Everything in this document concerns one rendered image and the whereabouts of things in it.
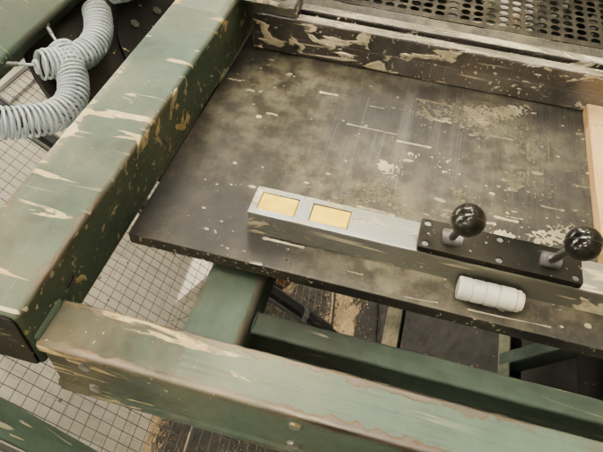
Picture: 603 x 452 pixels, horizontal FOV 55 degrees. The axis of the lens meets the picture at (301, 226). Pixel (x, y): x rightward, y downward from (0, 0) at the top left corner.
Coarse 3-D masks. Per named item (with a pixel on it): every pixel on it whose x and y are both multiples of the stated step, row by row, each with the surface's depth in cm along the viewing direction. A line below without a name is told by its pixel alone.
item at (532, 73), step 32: (256, 0) 97; (288, 0) 97; (256, 32) 104; (288, 32) 102; (320, 32) 100; (352, 32) 99; (384, 32) 98; (416, 32) 100; (448, 32) 100; (352, 64) 103; (384, 64) 102; (416, 64) 100; (448, 64) 99; (480, 64) 97; (512, 64) 96; (544, 64) 95; (576, 64) 97; (512, 96) 100; (544, 96) 98; (576, 96) 97
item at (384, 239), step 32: (256, 192) 77; (256, 224) 76; (288, 224) 74; (320, 224) 73; (352, 224) 74; (384, 224) 74; (416, 224) 74; (384, 256) 74; (416, 256) 72; (544, 288) 70; (576, 288) 69
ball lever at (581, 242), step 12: (576, 228) 60; (588, 228) 59; (564, 240) 60; (576, 240) 59; (588, 240) 58; (600, 240) 59; (540, 252) 70; (552, 252) 70; (564, 252) 64; (576, 252) 59; (588, 252) 59; (600, 252) 59; (540, 264) 70; (552, 264) 69
